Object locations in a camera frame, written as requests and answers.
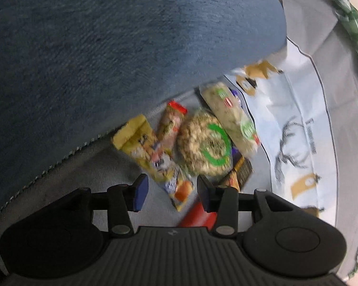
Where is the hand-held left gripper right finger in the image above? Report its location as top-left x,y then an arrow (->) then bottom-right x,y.
196,174 -> 290,239

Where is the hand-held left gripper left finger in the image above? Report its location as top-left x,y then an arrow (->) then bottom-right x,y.
59,173 -> 150,239

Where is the red snack packet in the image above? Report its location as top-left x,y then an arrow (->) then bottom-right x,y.
178,201 -> 218,230

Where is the yellow snack packet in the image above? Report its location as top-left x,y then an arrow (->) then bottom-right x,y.
111,114 -> 195,213

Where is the round green-ringed rice cake pack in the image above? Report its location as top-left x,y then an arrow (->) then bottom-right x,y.
176,110 -> 234,177

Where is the orange red-ended snack bar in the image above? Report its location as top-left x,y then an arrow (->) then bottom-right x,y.
156,99 -> 188,153

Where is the oblong rice cake pack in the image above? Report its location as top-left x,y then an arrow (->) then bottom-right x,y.
199,82 -> 261,159

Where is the deer print fabric storage bag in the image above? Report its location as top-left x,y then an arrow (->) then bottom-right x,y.
0,0 -> 358,281

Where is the blue fabric bag flap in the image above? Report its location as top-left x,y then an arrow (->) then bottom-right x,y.
0,0 -> 289,225

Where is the green checkered cloth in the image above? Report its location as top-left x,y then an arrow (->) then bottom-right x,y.
331,0 -> 358,279

